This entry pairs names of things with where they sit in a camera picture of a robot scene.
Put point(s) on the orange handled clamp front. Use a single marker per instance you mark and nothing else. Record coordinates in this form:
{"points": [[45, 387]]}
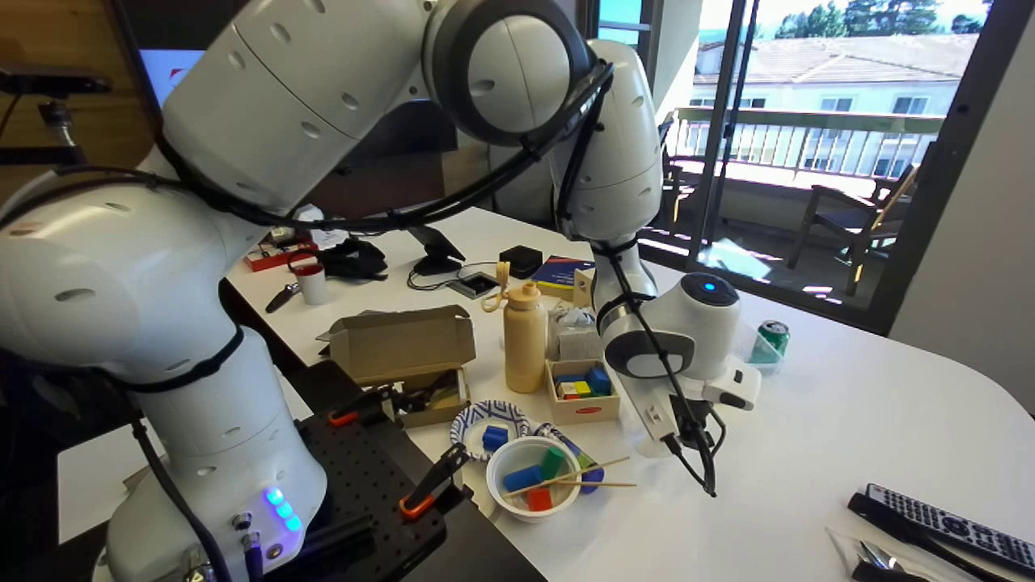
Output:
{"points": [[431, 482]]}

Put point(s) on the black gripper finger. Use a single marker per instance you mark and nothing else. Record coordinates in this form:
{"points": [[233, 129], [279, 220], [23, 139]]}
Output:
{"points": [[706, 453], [684, 457]]}

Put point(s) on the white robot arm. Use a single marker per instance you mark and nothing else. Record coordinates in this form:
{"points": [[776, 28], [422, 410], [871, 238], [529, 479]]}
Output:
{"points": [[115, 269]]}

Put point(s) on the black patterned keyboard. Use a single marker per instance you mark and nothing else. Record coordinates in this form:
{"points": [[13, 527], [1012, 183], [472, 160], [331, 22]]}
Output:
{"points": [[939, 531]]}

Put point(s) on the outdoor patio chair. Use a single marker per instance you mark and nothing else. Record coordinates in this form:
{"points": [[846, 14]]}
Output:
{"points": [[854, 220]]}

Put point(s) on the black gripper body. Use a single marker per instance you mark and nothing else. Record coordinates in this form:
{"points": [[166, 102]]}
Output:
{"points": [[696, 424]]}

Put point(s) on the blue and yellow book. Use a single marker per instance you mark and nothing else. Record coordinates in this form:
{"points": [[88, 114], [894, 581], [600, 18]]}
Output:
{"points": [[557, 277]]}

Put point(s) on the white bowl with blocks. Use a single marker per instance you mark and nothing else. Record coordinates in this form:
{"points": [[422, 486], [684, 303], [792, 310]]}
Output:
{"points": [[531, 477]]}

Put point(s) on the orange handled clamp rear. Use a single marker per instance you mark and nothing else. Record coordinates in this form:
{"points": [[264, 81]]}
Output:
{"points": [[364, 412]]}

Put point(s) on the open cardboard box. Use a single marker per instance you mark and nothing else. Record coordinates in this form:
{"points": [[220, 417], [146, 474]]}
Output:
{"points": [[419, 358]]}

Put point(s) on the teal can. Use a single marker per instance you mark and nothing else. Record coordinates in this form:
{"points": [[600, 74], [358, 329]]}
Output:
{"points": [[772, 345]]}

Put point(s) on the blue patterned plate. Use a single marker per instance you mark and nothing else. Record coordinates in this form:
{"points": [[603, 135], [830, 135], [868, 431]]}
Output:
{"points": [[487, 424]]}

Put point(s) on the orange handled clamp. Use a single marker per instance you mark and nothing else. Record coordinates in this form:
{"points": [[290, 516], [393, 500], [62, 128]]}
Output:
{"points": [[431, 482], [364, 412]]}

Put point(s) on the black phone on pad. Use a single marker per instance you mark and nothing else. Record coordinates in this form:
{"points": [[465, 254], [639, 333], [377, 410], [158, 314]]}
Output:
{"points": [[472, 287]]}

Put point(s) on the clear plastic container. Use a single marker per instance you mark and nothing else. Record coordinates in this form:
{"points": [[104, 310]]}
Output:
{"points": [[572, 333]]}

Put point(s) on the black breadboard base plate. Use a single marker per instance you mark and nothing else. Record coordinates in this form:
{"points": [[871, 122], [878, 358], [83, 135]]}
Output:
{"points": [[358, 506]]}

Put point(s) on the black monitor stand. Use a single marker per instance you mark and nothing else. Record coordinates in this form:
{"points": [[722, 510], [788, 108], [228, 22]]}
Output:
{"points": [[437, 254]]}

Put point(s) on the black square device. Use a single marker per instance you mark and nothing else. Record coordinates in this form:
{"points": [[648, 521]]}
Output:
{"points": [[523, 260]]}

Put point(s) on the tall wooden bottle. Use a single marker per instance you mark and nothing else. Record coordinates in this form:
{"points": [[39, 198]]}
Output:
{"points": [[525, 329]]}

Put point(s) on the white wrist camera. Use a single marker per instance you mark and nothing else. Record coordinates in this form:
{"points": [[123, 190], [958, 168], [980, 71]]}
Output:
{"points": [[739, 387]]}

